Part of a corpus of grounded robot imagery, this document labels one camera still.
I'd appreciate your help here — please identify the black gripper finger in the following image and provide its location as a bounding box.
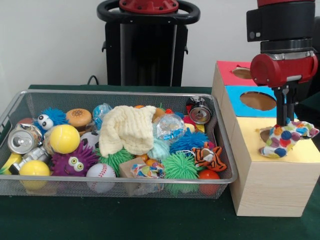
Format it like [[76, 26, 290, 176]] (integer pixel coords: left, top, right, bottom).
[[285, 83, 299, 123], [273, 86, 287, 127]]

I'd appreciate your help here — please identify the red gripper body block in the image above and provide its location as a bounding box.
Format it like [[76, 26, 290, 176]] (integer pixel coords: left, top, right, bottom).
[[250, 51, 319, 88]]

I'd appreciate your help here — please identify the colourful wrapper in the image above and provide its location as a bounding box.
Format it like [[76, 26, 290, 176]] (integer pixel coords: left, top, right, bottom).
[[131, 162, 166, 179], [258, 120, 320, 159]]

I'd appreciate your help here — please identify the wooden box with three holes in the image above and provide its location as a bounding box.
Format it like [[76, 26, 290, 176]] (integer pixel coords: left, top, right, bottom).
[[211, 60, 320, 217]]

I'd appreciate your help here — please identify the green cloth on side table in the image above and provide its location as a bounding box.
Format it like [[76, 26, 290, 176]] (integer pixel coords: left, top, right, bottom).
[[297, 93, 320, 121]]

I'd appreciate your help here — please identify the tiger plush toy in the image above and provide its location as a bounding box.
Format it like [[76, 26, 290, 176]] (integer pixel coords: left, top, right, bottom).
[[191, 145, 228, 173]]

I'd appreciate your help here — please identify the green spiky rubber ball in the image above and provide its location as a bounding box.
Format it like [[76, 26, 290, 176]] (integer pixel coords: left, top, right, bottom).
[[162, 152, 200, 180]]

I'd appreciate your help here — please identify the cream waffle cloth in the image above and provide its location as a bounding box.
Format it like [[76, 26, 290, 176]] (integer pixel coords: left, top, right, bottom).
[[99, 105, 157, 158]]

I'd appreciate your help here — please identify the white baseball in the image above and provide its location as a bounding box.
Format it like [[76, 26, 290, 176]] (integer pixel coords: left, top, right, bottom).
[[86, 163, 117, 193]]

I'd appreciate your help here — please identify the yellow tennis ball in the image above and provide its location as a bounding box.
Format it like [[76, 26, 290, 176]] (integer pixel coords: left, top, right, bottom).
[[49, 124, 81, 154]]

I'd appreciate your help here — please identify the purple spiky monster toy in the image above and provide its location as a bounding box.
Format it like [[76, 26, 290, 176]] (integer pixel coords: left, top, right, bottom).
[[51, 141, 100, 177]]

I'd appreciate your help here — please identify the plain yellow ball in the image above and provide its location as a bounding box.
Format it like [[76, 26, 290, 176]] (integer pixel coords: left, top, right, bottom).
[[19, 160, 51, 190]]

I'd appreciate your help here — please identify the crushed silver drink can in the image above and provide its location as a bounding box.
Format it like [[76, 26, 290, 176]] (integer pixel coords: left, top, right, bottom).
[[7, 124, 44, 155]]

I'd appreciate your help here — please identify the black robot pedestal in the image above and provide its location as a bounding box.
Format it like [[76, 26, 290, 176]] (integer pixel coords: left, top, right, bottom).
[[96, 0, 201, 87]]

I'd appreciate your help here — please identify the black cable loop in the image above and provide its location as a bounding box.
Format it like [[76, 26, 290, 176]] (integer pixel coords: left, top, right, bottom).
[[86, 74, 101, 86]]

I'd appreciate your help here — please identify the wire mesh bin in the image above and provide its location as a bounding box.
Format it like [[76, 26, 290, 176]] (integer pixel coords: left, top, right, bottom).
[[0, 89, 238, 200]]

